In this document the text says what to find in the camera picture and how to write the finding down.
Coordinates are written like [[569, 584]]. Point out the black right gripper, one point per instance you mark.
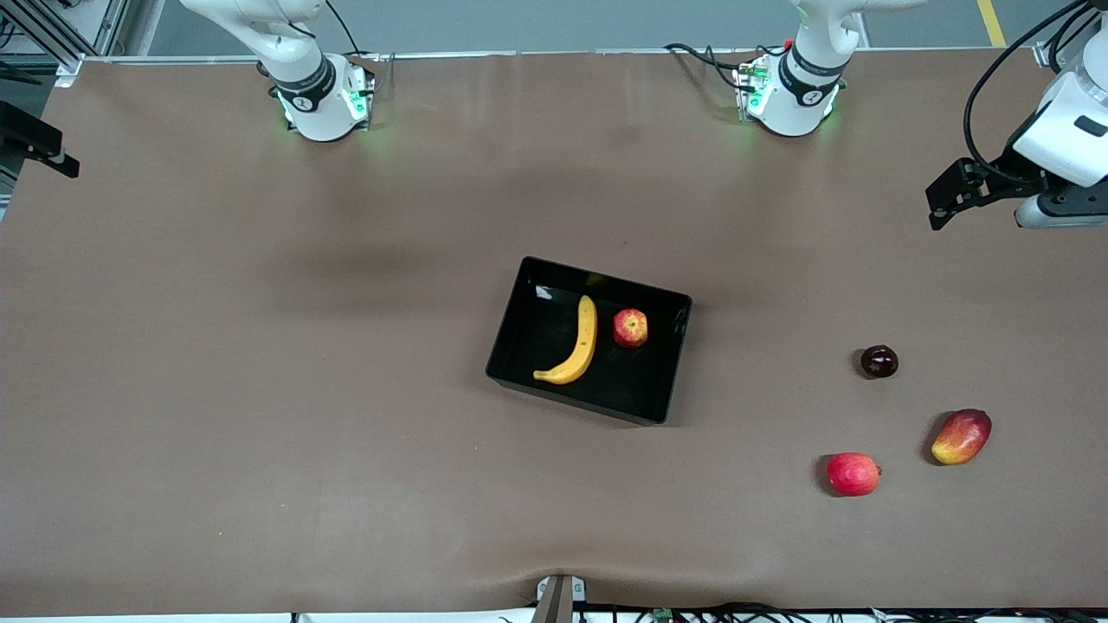
[[24, 136]]

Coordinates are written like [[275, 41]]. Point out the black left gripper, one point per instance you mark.
[[1007, 170]]

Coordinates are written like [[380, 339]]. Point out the red yellow apple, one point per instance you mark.
[[630, 329]]

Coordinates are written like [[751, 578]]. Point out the black plastic box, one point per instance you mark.
[[640, 389]]

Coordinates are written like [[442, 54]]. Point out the yellow banana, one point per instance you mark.
[[587, 337]]

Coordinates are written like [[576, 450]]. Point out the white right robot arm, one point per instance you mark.
[[316, 112]]

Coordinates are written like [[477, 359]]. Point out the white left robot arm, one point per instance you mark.
[[792, 108]]

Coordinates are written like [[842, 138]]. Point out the dark maroon plum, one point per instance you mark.
[[879, 362]]

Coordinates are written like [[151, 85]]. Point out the red yellow mango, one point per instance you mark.
[[959, 439]]

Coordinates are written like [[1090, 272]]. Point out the red round fruit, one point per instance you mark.
[[853, 474]]

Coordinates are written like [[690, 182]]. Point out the brown table mat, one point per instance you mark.
[[346, 260]]

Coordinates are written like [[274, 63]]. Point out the grey metal pole clamp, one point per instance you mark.
[[558, 601]]

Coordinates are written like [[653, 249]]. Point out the aluminium frame profile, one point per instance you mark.
[[1043, 56], [61, 48]]

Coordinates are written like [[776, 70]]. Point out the metal table edge rail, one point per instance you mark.
[[216, 59]]

